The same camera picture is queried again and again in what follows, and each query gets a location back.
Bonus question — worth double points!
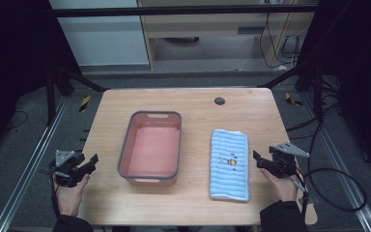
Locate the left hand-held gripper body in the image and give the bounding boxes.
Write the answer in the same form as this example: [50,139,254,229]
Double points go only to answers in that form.
[49,149,87,189]

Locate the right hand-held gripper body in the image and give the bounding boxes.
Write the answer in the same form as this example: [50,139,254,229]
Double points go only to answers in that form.
[268,141,311,179]

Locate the person's right hand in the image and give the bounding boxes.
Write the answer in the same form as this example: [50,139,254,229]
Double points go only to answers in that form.
[259,167,300,204]

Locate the person's left hand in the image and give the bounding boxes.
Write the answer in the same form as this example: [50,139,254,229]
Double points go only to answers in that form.
[52,173,92,218]

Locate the blue striped towel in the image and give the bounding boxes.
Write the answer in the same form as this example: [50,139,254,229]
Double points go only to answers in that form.
[209,129,251,203]

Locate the yellow and black tape strip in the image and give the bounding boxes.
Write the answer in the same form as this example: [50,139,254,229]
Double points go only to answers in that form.
[78,95,92,113]
[284,92,304,107]

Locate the pink basin with grey rim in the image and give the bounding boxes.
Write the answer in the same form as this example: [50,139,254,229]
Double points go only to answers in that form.
[116,110,184,188]

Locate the black metal stand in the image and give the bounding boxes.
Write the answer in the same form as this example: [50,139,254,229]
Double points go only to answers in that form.
[256,60,326,124]
[43,62,108,128]

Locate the dark curtain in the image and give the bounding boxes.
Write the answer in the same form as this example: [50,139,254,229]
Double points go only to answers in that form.
[297,0,371,180]
[0,0,82,159]

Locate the white cabinet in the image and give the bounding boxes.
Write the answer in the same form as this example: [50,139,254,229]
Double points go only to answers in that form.
[48,0,151,68]

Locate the light wooden desk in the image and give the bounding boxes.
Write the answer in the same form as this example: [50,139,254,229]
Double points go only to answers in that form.
[136,0,317,70]

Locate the aluminium floor rail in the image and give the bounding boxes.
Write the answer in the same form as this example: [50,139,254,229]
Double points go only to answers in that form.
[299,92,371,232]
[0,96,70,232]

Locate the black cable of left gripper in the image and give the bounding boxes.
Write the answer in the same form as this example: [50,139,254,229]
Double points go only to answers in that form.
[48,172,61,218]

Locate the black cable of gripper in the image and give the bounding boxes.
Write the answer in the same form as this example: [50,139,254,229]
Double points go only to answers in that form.
[298,138,368,223]
[48,172,61,218]

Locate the black floor cables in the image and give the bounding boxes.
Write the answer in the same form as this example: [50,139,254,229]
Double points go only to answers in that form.
[285,92,346,141]

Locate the thin black floor cable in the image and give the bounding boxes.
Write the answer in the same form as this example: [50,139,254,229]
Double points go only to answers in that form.
[4,109,29,131]

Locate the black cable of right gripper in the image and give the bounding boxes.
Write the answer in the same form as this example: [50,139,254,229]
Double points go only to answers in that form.
[298,138,368,223]

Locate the hanging black cables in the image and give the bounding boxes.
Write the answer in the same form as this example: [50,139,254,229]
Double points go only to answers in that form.
[258,12,301,70]

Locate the black horizontal frame bar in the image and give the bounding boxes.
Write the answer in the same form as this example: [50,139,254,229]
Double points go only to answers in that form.
[51,4,319,18]

